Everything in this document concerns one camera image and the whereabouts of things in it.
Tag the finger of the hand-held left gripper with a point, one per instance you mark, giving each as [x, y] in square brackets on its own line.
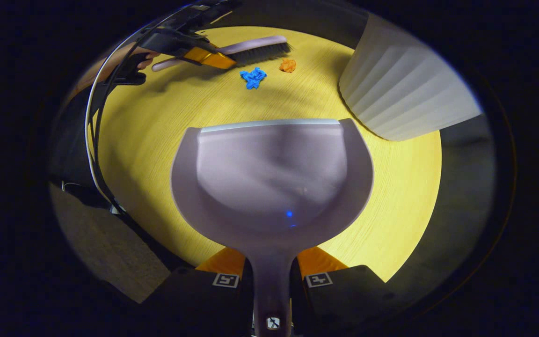
[176, 42]

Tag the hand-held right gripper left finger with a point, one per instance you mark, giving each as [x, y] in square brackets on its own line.
[194, 304]

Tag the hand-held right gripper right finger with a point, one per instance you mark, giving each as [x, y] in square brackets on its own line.
[344, 304]

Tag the small pale pink broom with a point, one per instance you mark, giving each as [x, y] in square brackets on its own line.
[260, 49]

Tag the blue paper trash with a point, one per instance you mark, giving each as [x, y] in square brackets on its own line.
[253, 78]

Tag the orange paper trash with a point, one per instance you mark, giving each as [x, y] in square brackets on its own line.
[287, 65]

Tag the pale pink dustpan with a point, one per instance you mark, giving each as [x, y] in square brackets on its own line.
[272, 178]

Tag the white ribbed garbage bin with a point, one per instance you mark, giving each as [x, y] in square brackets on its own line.
[400, 89]

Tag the yellow wooden desktop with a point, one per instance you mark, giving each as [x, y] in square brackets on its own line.
[148, 140]

